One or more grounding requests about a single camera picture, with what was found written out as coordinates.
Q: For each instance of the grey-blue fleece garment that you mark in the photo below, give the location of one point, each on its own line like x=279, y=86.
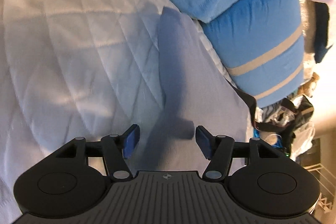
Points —
x=196, y=94

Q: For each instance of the black bag with clutter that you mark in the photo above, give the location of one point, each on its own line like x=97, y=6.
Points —
x=287, y=127

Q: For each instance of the right blue striped pillow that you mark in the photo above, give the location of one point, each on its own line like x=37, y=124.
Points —
x=261, y=45

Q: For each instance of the dark blue pillow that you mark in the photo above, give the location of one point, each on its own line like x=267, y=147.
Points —
x=322, y=17

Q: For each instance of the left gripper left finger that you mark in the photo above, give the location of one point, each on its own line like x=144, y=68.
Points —
x=116, y=149

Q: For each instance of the quilted grey bedspread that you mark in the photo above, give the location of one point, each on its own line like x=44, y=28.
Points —
x=76, y=69

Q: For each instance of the white wire rack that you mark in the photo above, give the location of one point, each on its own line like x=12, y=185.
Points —
x=326, y=182

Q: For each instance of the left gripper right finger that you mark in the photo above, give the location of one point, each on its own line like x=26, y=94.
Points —
x=218, y=150

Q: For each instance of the brown teddy bear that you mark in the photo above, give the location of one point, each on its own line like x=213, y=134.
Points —
x=309, y=87

